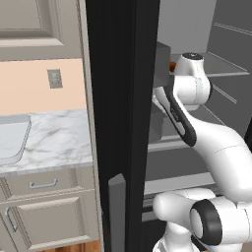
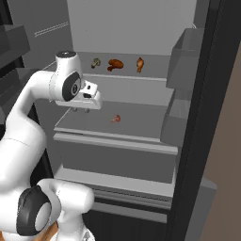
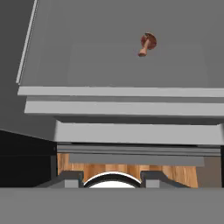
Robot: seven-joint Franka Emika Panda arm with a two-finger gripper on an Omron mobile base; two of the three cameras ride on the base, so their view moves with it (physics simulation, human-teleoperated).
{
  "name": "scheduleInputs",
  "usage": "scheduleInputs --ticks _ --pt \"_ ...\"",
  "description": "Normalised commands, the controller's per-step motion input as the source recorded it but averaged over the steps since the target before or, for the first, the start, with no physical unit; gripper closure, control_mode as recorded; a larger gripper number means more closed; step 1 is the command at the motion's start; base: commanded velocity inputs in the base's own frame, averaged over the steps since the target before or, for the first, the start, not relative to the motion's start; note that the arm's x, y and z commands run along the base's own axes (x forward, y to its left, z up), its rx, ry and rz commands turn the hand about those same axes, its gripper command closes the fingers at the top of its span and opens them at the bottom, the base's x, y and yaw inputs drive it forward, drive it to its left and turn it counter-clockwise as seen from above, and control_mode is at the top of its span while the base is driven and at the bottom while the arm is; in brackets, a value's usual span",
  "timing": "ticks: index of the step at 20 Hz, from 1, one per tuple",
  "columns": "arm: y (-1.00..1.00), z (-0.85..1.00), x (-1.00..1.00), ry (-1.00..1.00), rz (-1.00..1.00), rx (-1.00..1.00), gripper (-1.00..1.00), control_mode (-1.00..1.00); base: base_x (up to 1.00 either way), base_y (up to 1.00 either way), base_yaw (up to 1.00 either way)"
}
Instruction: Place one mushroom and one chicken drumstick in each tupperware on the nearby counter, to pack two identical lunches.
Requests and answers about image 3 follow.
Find black appliance front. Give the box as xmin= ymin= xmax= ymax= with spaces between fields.
xmin=0 ymin=129 xmax=59 ymax=188

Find brown mushroom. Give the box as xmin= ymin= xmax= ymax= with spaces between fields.
xmin=137 ymin=31 xmax=158 ymax=58

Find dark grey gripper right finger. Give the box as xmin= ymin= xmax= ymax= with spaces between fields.
xmin=140 ymin=171 xmax=188 ymax=189

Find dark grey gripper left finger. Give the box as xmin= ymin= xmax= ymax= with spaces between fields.
xmin=37 ymin=171 xmax=85 ymax=189

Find grey drawer front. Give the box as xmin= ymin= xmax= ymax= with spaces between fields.
xmin=24 ymin=100 xmax=224 ymax=118

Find white round black-rimmed object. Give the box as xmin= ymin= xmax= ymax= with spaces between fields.
xmin=83 ymin=171 xmax=143 ymax=189

